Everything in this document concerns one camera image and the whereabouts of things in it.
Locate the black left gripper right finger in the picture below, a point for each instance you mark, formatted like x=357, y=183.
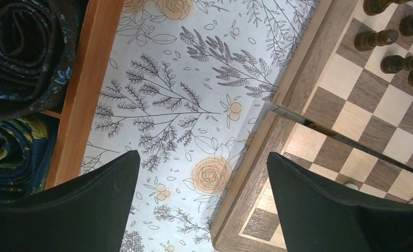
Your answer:
x=318, y=214

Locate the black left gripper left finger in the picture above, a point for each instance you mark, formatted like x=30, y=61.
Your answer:
x=87, y=213

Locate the white chess pawn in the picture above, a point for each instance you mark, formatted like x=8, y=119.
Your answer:
x=352, y=186

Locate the wooden chess board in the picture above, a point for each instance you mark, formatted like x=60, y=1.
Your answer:
x=358, y=125

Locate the blue yellow rolled tie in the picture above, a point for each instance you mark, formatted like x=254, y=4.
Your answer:
x=26, y=147

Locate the floral patterned table mat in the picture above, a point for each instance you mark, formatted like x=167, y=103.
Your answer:
x=187, y=86

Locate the dark floral rolled tie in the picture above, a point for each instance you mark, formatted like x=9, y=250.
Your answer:
x=38, y=44

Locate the dark pawn left edge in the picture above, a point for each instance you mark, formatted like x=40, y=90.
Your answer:
x=368, y=40

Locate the wooden compartment tray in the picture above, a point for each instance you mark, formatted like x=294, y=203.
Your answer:
x=75, y=120

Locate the dark rook left corner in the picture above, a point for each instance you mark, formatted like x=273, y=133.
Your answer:
x=374, y=7

